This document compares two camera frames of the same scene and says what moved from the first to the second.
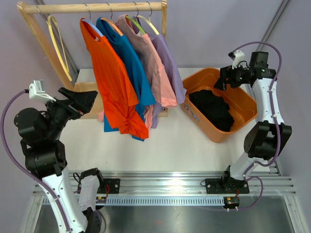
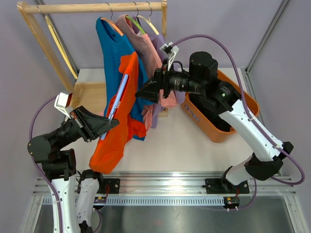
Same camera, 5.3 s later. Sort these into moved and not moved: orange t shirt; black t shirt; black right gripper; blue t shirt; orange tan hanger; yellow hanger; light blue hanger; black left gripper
Moved: black left gripper; yellow hanger; light blue hanger; black right gripper; orange t shirt
Not moved: blue t shirt; black t shirt; orange tan hanger
